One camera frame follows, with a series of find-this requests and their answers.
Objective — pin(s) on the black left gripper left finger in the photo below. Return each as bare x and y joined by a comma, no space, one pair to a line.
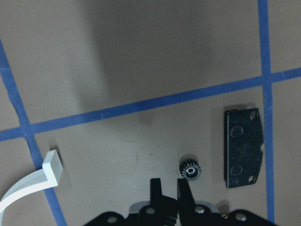
158,200

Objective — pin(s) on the black brake pad plate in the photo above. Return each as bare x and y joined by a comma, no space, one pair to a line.
243,139

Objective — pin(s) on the small black bearing gear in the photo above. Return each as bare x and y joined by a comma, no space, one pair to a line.
190,169

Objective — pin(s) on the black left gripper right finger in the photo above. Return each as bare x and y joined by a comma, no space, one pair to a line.
184,196

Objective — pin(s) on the white curved plastic bracket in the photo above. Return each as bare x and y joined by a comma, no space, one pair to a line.
46,177

